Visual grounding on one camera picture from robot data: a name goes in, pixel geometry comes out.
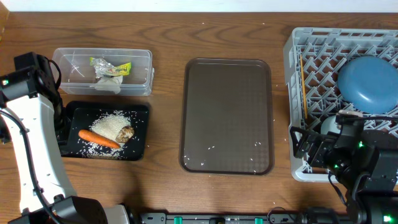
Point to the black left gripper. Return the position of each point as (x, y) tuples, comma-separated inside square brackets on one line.
[(60, 134)]

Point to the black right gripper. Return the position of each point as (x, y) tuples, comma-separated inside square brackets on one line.
[(322, 142)]

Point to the wooden chopstick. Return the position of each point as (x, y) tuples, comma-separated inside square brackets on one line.
[(305, 109)]

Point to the yellow green snack wrapper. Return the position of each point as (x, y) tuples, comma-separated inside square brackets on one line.
[(105, 69)]

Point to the white napkin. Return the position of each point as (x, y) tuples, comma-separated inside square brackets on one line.
[(109, 84)]

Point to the orange carrot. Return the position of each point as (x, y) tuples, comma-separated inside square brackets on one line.
[(97, 139)]

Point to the white rice pile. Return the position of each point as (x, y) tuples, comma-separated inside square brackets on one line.
[(108, 125)]

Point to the dark blue plate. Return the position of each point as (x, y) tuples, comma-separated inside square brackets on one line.
[(370, 84)]

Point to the brown food scrap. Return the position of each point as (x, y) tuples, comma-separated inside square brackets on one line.
[(125, 134)]

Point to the light blue plastic bowl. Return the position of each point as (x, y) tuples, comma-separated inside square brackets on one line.
[(330, 125)]

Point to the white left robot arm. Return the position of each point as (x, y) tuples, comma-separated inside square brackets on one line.
[(47, 195)]

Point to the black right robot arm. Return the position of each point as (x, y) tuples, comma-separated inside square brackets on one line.
[(364, 162)]

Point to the black food waste tray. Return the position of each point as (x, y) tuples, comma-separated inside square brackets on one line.
[(84, 113)]

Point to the grey dishwasher rack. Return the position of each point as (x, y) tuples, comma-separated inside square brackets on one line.
[(324, 52)]

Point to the clear plastic bin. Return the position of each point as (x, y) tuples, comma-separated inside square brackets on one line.
[(72, 67)]

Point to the dark brown serving tray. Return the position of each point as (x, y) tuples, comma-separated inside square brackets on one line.
[(227, 123)]

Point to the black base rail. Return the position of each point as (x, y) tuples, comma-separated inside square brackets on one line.
[(277, 215)]

